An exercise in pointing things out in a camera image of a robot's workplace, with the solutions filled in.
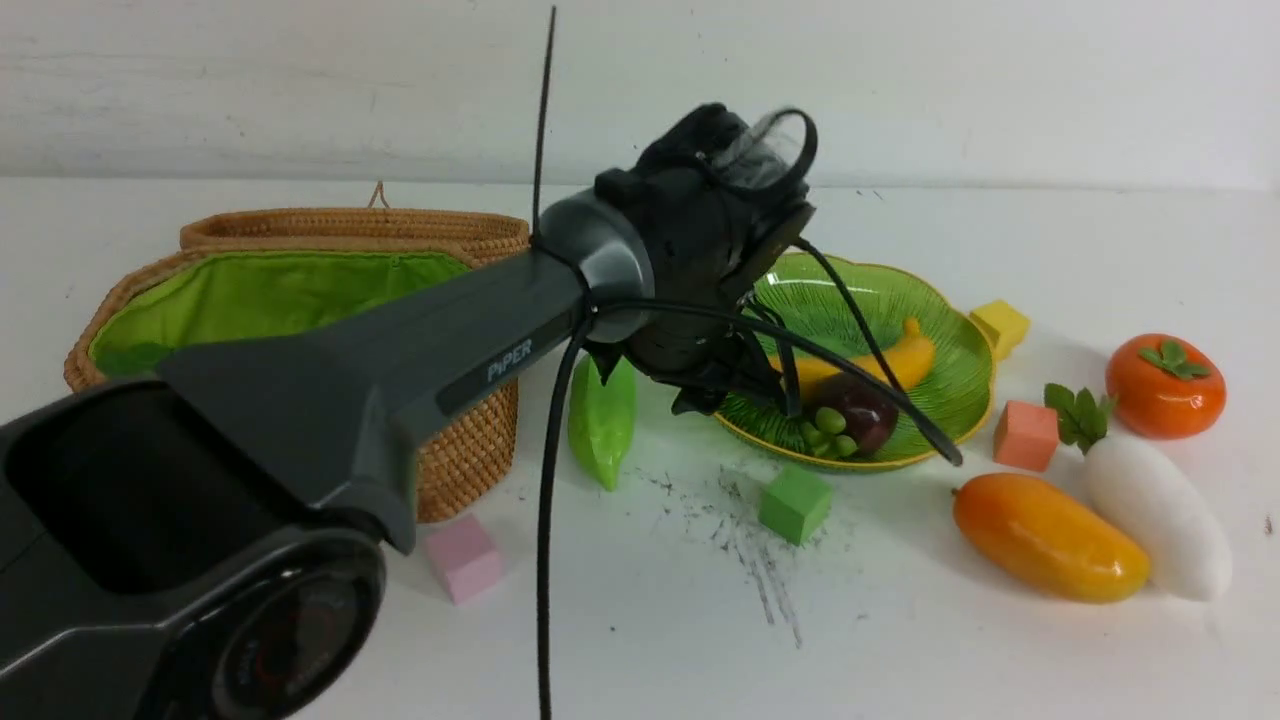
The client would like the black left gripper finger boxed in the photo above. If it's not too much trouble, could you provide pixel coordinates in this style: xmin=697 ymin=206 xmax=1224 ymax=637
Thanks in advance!
xmin=672 ymin=378 xmax=731 ymax=416
xmin=750 ymin=360 xmax=801 ymax=418

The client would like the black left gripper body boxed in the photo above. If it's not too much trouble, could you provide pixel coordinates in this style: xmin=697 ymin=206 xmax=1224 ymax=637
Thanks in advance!
xmin=620 ymin=292 xmax=790 ymax=401

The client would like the dark purple toy mangosteen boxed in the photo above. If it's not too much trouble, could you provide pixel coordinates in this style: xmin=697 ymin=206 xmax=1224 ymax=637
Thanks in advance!
xmin=800 ymin=374 xmax=899 ymax=462

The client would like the green toy cucumber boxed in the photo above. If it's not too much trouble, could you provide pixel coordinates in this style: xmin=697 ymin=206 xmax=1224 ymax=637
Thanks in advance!
xmin=568 ymin=356 xmax=637 ymax=492

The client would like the yellow toy banana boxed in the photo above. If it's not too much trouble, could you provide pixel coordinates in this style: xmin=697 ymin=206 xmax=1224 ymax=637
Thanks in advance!
xmin=794 ymin=316 xmax=936 ymax=404

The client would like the orange yellow toy mango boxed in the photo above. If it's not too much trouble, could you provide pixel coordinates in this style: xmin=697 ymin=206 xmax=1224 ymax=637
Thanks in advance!
xmin=951 ymin=473 xmax=1151 ymax=603

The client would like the orange toy persimmon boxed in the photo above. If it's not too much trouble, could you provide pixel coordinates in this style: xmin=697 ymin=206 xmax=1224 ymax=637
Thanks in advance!
xmin=1105 ymin=333 xmax=1228 ymax=439

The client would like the white toy radish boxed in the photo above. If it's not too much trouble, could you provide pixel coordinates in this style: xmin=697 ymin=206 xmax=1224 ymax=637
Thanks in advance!
xmin=1043 ymin=382 xmax=1234 ymax=603

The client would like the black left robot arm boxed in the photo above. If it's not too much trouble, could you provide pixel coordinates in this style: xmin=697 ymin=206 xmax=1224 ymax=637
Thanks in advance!
xmin=3 ymin=104 xmax=818 ymax=719

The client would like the green foam cube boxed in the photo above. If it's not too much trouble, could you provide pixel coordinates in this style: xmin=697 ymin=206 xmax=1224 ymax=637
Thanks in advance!
xmin=758 ymin=466 xmax=835 ymax=546

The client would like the green glass leaf plate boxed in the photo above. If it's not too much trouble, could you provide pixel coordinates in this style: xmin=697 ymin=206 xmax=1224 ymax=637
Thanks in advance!
xmin=716 ymin=252 xmax=996 ymax=474

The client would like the yellow foam cube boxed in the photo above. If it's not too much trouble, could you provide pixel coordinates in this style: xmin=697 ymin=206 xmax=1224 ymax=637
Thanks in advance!
xmin=969 ymin=299 xmax=1030 ymax=363

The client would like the salmon foam cube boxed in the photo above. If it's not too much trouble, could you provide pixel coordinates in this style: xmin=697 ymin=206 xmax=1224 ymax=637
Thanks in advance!
xmin=992 ymin=400 xmax=1060 ymax=473

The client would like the woven rattan basket lid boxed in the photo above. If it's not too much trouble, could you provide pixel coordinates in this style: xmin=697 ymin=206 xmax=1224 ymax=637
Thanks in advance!
xmin=180 ymin=183 xmax=531 ymax=266

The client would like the pink foam cube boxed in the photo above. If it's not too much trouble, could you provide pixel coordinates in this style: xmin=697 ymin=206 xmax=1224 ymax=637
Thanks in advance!
xmin=424 ymin=515 xmax=506 ymax=606

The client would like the woven rattan basket green lining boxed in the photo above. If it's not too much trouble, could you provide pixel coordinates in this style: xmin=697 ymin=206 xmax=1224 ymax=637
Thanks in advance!
xmin=64 ymin=245 xmax=520 ymax=524

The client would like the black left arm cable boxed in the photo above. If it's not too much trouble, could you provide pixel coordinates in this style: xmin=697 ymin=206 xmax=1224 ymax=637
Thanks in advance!
xmin=530 ymin=5 xmax=964 ymax=720

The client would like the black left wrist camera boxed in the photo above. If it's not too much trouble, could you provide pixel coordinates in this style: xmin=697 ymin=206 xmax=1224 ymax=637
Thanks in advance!
xmin=717 ymin=200 xmax=817 ymax=307

